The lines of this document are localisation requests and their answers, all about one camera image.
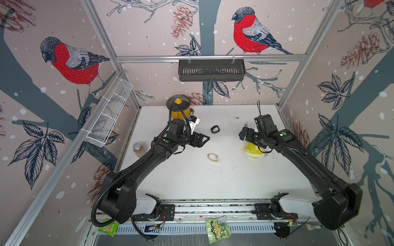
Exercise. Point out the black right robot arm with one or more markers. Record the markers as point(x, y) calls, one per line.
point(341, 201)

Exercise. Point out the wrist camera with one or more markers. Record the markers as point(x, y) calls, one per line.
point(265, 123)
point(179, 126)

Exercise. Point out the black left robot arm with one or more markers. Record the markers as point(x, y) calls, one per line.
point(118, 200)

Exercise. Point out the black wrist watch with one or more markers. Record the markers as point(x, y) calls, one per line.
point(215, 129)

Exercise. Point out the white mesh wall shelf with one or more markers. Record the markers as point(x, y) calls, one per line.
point(109, 109)

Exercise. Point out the black hanging wire basket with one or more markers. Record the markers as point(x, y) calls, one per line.
point(211, 70)

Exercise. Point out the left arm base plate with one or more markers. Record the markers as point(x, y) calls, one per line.
point(166, 213)

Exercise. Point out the yellow pot with lid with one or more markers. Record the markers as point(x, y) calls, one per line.
point(180, 106)

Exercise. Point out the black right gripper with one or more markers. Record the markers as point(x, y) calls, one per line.
point(249, 136)

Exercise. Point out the small glass spice jar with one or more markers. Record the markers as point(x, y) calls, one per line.
point(139, 150)

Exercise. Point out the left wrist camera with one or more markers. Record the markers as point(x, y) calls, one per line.
point(179, 126)

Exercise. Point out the yellow-green white towel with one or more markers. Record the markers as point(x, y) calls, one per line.
point(251, 151)

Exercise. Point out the green white snack bag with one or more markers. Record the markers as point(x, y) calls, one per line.
point(217, 229)

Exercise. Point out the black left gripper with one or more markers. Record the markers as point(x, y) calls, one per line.
point(199, 143)

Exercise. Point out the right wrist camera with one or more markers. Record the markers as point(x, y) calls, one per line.
point(265, 123)

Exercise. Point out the green snack packet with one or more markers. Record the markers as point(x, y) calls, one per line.
point(110, 229)

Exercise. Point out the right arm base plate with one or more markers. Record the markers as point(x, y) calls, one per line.
point(265, 212)

